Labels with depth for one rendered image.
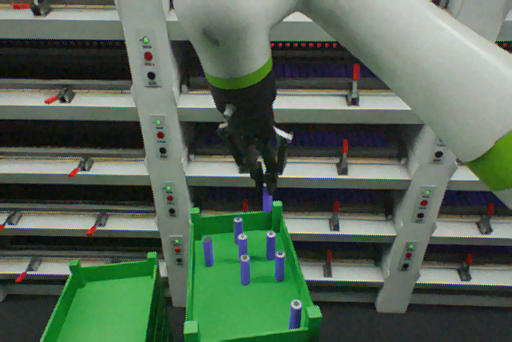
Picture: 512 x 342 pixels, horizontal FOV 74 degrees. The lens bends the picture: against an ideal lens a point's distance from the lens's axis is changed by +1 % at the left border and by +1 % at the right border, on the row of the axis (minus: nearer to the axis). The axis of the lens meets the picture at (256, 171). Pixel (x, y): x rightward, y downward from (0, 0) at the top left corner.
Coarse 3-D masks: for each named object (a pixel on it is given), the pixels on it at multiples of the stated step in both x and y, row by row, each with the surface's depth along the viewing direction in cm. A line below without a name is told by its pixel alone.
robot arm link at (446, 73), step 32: (320, 0) 39; (352, 0) 37; (384, 0) 36; (416, 0) 36; (352, 32) 38; (384, 32) 36; (416, 32) 35; (448, 32) 34; (384, 64) 38; (416, 64) 35; (448, 64) 34; (480, 64) 33; (416, 96) 37; (448, 96) 34; (480, 96) 33; (448, 128) 36; (480, 128) 33
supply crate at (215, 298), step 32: (192, 224) 72; (224, 224) 76; (256, 224) 77; (192, 256) 66; (224, 256) 71; (256, 256) 71; (288, 256) 69; (192, 288) 61; (224, 288) 63; (256, 288) 63; (288, 288) 63; (192, 320) 49; (224, 320) 58; (256, 320) 58; (288, 320) 57; (320, 320) 50
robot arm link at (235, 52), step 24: (192, 0) 34; (216, 0) 33; (240, 0) 34; (264, 0) 35; (288, 0) 38; (192, 24) 36; (216, 24) 35; (240, 24) 35; (264, 24) 37; (216, 48) 37; (240, 48) 38; (264, 48) 40; (216, 72) 41; (240, 72) 40; (264, 72) 42
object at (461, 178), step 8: (456, 168) 86; (464, 168) 92; (456, 176) 90; (464, 176) 90; (472, 176) 90; (448, 184) 90; (456, 184) 90; (464, 184) 90; (472, 184) 90; (480, 184) 90
